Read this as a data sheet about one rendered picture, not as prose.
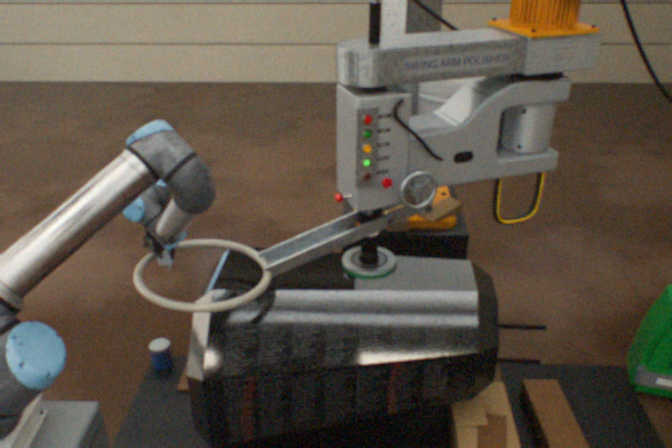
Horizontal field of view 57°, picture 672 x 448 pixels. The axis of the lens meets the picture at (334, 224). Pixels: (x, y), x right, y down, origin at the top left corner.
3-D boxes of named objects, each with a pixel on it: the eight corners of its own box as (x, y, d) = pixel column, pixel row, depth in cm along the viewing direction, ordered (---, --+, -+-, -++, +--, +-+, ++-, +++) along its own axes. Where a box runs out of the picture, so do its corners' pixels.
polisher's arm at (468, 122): (524, 176, 267) (541, 62, 245) (558, 197, 248) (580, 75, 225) (366, 200, 246) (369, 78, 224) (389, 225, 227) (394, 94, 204)
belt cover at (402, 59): (552, 63, 249) (559, 20, 242) (594, 78, 228) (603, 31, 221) (326, 84, 222) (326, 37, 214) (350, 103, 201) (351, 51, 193)
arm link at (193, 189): (234, 182, 163) (188, 235, 223) (200, 147, 162) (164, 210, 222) (203, 210, 158) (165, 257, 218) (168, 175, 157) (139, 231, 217)
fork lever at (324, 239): (416, 191, 252) (413, 180, 249) (438, 211, 235) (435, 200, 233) (259, 258, 241) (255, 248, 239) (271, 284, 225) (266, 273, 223)
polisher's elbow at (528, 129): (489, 145, 248) (495, 97, 239) (518, 134, 259) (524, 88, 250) (530, 158, 235) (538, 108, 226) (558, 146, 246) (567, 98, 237)
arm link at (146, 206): (151, 217, 208) (170, 203, 219) (127, 192, 207) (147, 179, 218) (137, 232, 213) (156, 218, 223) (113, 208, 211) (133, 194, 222)
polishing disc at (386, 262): (399, 251, 254) (400, 249, 253) (390, 278, 236) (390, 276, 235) (349, 245, 259) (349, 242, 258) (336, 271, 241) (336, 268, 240)
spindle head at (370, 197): (419, 183, 252) (426, 73, 231) (445, 205, 234) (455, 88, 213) (336, 195, 242) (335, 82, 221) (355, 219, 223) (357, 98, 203)
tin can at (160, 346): (165, 372, 311) (162, 352, 305) (148, 368, 314) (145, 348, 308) (176, 360, 320) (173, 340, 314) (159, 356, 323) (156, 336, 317)
